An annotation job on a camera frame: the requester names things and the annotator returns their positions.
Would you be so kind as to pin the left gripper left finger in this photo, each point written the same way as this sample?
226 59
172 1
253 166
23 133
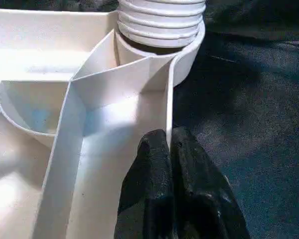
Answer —
147 194

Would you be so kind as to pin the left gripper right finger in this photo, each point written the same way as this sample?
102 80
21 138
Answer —
204 194

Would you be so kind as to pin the white plastic table top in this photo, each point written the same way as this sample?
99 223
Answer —
65 124

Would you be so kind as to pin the white plastic table leg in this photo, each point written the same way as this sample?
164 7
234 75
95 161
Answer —
159 22

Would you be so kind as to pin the black plastic mat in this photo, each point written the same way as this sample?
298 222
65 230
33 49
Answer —
254 124

